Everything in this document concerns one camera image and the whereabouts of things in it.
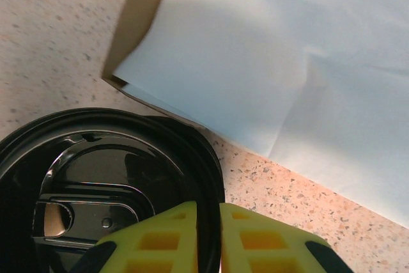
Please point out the black plastic cup lid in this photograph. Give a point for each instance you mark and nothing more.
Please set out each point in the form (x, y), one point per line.
(105, 164)

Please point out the black cup lid stack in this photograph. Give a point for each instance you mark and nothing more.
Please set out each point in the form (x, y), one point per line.
(208, 160)

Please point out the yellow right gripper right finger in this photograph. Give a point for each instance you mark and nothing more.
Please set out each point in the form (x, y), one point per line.
(262, 241)

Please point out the white paper napkin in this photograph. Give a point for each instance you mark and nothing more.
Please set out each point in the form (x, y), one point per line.
(255, 62)

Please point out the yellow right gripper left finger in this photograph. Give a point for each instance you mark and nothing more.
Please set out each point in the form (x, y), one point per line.
(159, 238)

